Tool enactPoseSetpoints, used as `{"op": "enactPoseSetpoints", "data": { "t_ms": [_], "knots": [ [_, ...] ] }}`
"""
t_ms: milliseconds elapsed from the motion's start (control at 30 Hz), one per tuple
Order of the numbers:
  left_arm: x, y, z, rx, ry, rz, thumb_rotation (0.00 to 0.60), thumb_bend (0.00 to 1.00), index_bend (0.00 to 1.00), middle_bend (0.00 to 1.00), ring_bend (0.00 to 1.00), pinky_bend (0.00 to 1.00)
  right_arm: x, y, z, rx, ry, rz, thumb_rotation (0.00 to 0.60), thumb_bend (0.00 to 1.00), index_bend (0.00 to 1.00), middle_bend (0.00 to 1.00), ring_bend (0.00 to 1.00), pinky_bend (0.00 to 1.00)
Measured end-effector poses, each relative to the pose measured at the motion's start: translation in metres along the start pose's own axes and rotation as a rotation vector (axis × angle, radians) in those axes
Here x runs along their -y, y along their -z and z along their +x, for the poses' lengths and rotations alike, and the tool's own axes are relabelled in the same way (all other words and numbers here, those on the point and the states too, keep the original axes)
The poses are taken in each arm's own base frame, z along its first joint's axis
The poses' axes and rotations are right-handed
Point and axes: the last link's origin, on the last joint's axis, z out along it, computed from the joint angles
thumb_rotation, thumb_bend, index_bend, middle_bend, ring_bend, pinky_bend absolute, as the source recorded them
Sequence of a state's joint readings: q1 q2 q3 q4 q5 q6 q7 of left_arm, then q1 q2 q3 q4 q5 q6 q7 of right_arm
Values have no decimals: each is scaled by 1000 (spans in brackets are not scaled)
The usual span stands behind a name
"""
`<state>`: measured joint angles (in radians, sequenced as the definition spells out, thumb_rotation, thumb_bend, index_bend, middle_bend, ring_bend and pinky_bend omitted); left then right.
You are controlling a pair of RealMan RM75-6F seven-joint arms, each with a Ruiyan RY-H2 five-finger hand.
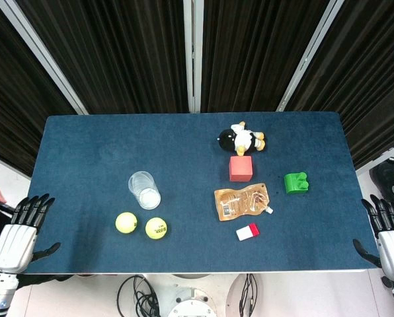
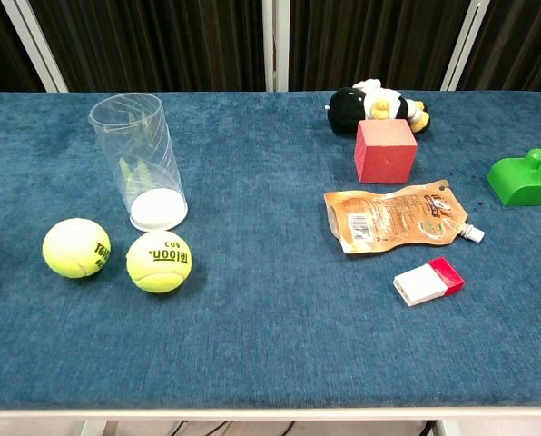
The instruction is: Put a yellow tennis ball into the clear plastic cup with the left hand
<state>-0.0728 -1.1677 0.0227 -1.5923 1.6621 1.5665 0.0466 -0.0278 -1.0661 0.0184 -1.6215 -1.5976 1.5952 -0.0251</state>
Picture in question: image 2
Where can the yellow tennis ball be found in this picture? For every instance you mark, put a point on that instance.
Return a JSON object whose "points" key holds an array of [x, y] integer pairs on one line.
{"points": [[157, 272], [71, 247]]}

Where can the clear plastic ball tube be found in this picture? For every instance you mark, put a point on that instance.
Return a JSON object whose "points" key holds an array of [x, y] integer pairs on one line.
{"points": [[139, 150]]}

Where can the blue fabric table cover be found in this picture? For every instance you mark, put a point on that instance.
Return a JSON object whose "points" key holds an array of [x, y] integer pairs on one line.
{"points": [[270, 318]]}

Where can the orange spouted drink pouch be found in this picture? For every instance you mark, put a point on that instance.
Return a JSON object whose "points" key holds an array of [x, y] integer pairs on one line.
{"points": [[388, 218]]}

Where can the red cube block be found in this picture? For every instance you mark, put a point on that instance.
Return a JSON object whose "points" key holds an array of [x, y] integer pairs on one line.
{"points": [[384, 154]]}

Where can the black white plush toy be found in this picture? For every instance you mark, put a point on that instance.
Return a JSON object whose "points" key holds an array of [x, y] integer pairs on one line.
{"points": [[350, 111]]}

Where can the white box with red cap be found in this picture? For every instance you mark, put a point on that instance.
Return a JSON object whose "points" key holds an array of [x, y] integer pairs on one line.
{"points": [[422, 284]]}

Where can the dark pleated curtain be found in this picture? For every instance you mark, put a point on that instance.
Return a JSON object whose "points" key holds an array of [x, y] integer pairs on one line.
{"points": [[161, 41]]}

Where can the green toy building brick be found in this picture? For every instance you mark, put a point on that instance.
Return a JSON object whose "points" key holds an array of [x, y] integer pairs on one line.
{"points": [[520, 181]]}

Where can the white table leg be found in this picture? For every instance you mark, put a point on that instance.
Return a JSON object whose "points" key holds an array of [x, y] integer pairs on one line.
{"points": [[447, 428], [95, 428]]}

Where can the white upright frame post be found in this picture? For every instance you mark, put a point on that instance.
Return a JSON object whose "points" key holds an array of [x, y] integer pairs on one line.
{"points": [[276, 45]]}

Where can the white slanted frame post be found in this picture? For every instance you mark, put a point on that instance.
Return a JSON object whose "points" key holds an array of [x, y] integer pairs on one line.
{"points": [[36, 47], [463, 45]]}

